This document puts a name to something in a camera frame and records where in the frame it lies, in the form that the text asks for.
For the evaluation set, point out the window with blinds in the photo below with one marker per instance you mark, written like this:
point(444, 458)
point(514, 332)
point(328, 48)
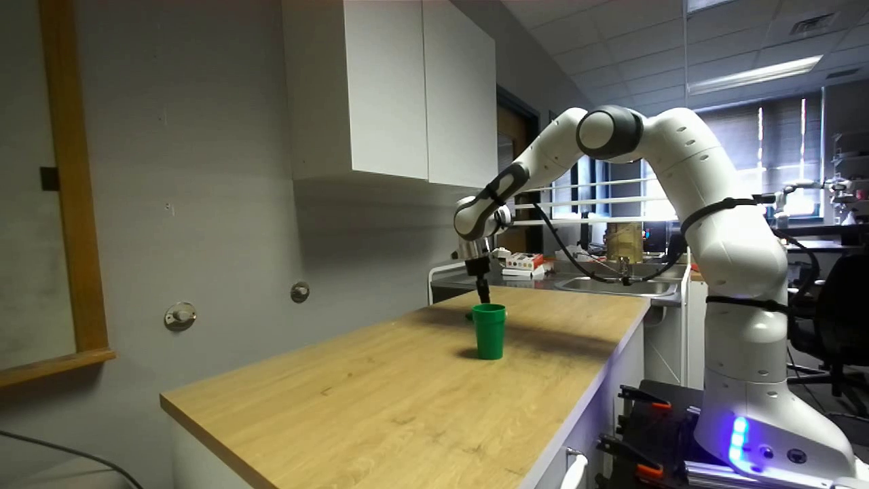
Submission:
point(776, 154)

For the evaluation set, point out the brown paper bag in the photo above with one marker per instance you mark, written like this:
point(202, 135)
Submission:
point(624, 246)

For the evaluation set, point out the red and white box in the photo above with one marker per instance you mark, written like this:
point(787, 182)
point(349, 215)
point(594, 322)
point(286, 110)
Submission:
point(525, 265)

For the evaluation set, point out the stainless steel sink counter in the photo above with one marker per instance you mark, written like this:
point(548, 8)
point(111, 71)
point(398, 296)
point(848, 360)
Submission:
point(551, 289)

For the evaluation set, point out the small black wall box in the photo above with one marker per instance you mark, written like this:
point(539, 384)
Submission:
point(49, 177)

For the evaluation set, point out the green plastic cup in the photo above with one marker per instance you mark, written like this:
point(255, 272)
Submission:
point(488, 334)

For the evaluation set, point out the white wall cabinet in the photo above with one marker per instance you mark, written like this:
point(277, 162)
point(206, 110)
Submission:
point(389, 91)

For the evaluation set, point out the black office chair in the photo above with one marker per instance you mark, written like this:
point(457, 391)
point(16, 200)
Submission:
point(836, 317)

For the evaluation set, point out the ceiling light panel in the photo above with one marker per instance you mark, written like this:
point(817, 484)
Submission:
point(749, 75)

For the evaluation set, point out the wood framed whiteboard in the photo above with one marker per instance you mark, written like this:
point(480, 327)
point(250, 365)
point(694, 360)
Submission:
point(77, 179)

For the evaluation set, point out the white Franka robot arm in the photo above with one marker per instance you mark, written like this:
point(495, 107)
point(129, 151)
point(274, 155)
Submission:
point(733, 246)

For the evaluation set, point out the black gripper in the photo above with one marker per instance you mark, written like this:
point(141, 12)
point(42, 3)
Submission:
point(476, 257)

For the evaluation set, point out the round metal wall knob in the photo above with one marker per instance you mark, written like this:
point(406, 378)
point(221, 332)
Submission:
point(298, 291)

